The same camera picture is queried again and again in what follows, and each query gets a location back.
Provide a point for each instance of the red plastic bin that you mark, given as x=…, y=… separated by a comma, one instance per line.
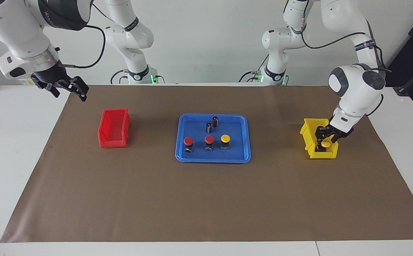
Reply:
x=112, y=140

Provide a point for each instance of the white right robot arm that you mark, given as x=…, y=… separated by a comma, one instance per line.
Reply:
x=21, y=25

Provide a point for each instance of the black panel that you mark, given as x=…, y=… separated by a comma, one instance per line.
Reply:
x=412, y=49

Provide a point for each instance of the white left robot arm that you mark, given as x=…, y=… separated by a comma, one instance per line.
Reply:
x=355, y=85

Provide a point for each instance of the white wall socket box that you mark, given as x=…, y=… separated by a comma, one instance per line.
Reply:
x=25, y=82

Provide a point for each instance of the blue plastic tray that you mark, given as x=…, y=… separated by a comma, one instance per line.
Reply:
x=238, y=153

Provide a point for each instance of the yellow push button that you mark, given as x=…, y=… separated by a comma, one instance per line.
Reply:
x=225, y=138
x=326, y=144

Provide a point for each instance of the red push button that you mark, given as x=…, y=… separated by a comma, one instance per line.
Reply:
x=209, y=139
x=188, y=140

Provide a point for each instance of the brown paper mat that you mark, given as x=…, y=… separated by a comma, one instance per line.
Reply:
x=206, y=199

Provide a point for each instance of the black cylinder capacitor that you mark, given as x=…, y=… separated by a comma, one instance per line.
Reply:
x=209, y=128
x=215, y=121

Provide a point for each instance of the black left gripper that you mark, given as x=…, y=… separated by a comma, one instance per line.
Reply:
x=339, y=131

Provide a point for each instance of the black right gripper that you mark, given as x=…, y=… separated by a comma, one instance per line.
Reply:
x=55, y=74

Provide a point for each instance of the yellow plastic bin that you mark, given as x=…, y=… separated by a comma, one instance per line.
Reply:
x=307, y=140

